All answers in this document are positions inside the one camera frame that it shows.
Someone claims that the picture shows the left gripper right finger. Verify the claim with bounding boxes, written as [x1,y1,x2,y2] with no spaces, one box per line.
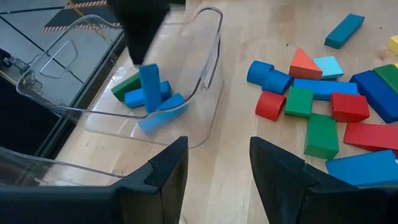
[250,136,398,224]

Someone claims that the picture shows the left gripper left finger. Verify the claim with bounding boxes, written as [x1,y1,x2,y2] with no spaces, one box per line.
[0,136,190,224]

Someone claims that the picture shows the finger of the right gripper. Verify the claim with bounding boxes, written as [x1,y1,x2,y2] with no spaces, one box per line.
[107,0,147,65]
[138,0,187,65]

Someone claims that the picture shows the long green block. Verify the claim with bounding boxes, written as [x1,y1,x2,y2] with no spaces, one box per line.
[111,72,142,103]
[373,63,398,94]

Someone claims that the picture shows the red cylinder block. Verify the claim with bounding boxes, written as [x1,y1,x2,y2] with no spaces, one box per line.
[254,90,287,123]

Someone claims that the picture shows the small green block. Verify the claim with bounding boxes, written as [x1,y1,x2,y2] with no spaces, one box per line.
[284,86,315,118]

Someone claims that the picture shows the small clear plastic bin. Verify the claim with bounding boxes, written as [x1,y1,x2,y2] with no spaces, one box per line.
[0,145,125,187]
[16,6,224,149]

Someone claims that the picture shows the small red block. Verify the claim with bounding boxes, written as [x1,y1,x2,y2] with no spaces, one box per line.
[330,92,371,123]

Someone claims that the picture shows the blue cylinder block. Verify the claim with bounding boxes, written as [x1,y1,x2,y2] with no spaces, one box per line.
[262,69,294,96]
[246,60,275,85]

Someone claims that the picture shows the long dark blue block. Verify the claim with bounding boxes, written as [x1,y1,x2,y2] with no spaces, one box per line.
[349,70,398,124]

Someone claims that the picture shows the orange triangle block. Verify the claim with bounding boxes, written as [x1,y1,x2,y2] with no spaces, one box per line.
[288,47,323,81]

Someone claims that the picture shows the cyan square block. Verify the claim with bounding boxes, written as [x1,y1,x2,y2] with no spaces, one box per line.
[313,55,345,80]

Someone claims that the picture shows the long teal block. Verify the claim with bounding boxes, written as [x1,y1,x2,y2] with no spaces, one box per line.
[323,13,366,50]

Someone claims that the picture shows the long yellow block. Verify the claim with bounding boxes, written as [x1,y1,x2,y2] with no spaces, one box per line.
[386,35,398,57]

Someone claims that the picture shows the black mat with hazard stripes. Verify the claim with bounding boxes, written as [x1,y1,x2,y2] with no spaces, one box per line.
[40,0,125,34]

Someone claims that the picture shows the green flat plank block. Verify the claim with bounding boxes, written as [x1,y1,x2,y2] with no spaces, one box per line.
[303,113,340,161]

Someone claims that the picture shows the medium blue block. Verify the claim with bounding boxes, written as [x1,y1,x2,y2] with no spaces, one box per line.
[325,149,398,187]

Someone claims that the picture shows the red wedge block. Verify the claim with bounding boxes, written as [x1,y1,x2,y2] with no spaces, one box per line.
[343,122,398,156]

